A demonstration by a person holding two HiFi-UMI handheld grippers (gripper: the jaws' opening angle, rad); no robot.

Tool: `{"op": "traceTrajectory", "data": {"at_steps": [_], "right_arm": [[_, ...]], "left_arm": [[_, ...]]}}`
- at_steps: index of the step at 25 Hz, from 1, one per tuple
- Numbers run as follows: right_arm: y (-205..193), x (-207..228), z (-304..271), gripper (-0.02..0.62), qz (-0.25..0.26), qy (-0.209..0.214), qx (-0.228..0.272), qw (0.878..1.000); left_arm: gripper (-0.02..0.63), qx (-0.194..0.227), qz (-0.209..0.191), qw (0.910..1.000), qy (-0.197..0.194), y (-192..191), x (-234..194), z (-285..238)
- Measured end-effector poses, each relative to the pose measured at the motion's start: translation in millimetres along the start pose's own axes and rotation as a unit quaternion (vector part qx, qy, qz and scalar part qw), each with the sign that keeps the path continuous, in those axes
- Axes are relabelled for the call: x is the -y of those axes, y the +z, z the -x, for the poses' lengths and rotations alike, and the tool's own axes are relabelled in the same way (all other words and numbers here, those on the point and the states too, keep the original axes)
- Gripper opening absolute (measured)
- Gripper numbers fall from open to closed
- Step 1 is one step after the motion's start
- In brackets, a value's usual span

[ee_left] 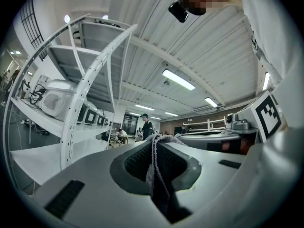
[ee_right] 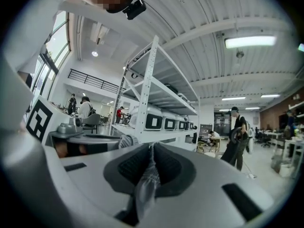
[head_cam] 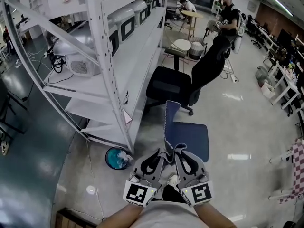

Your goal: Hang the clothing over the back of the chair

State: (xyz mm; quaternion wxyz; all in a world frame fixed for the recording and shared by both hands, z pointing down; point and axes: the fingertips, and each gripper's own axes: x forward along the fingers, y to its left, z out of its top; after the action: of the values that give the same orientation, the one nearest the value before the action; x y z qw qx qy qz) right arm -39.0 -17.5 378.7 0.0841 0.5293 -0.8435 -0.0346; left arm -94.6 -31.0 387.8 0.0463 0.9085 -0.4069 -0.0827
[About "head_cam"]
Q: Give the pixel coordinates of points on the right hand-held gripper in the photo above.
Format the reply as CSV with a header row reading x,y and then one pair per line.
x,y
199,193

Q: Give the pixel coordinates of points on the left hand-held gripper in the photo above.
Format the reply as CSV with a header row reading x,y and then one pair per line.
x,y
137,193

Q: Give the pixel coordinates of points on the grey fabric fold with zipper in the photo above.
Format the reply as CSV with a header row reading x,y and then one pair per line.
x,y
169,157

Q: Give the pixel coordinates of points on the blue fabric chair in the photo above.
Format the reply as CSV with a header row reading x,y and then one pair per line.
x,y
190,136

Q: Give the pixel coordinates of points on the person's left forearm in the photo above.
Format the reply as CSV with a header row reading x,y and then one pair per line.
x,y
121,218

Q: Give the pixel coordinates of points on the person's right forearm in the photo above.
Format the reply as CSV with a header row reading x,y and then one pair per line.
x,y
213,216

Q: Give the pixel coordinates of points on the black mesh office chair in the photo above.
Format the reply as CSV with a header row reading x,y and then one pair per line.
x,y
206,72

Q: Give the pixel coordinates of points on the black swivel chair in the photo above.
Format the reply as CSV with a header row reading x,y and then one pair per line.
x,y
257,39

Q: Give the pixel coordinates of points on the person's white shoe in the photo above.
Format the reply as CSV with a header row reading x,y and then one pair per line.
x,y
172,179

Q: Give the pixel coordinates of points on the person's black trousers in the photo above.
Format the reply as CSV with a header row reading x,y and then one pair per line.
x,y
173,193

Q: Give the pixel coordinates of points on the black mesh waste bin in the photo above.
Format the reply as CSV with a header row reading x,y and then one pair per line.
x,y
116,158

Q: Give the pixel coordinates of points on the black eyeglasses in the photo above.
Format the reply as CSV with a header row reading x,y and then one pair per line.
x,y
126,98

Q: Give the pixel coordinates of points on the wooden crate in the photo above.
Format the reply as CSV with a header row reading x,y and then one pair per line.
x,y
71,221

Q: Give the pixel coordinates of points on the white power strip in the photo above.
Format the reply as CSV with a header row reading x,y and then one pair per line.
x,y
234,78

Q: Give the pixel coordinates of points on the white metal shelf rack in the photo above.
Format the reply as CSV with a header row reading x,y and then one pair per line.
x,y
133,63

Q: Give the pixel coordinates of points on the white box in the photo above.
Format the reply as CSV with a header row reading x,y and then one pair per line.
x,y
268,90

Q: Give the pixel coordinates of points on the grey bag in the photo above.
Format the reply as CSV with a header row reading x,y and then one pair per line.
x,y
261,73

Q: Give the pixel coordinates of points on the white ribbed basket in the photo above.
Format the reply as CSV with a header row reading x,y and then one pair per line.
x,y
197,47

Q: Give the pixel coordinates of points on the small round white table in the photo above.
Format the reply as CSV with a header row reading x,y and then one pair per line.
x,y
180,44

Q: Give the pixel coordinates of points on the white domed appliance with vent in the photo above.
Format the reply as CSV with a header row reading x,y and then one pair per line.
x,y
80,65

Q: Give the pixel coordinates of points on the white desk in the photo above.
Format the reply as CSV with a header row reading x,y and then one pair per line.
x,y
285,79

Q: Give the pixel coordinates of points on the white backpack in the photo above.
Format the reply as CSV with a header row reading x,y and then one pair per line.
x,y
237,44

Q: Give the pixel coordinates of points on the row of white screen appliances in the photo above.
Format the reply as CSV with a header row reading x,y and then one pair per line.
x,y
126,27

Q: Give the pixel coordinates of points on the round wooden table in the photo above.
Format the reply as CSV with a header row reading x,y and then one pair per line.
x,y
192,14

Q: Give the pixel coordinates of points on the long ceiling lamp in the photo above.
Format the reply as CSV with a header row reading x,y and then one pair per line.
x,y
280,5

